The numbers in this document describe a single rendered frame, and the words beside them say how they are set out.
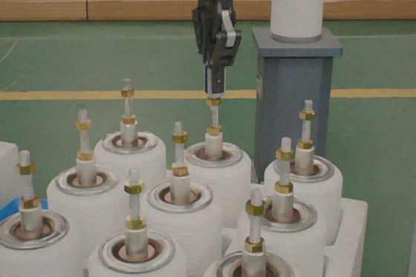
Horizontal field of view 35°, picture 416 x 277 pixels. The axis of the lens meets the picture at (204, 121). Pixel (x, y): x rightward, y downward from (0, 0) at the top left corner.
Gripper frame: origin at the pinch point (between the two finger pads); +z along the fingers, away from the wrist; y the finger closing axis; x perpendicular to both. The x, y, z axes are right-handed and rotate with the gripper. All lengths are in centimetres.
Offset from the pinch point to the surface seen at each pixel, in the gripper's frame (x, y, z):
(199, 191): 4.7, -9.4, 10.0
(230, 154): -1.9, -0.8, 10.0
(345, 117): -54, 63, 36
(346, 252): -11.5, -15.4, 17.4
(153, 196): 10.0, -9.0, 10.0
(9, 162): 26.0, 24.9, 19.2
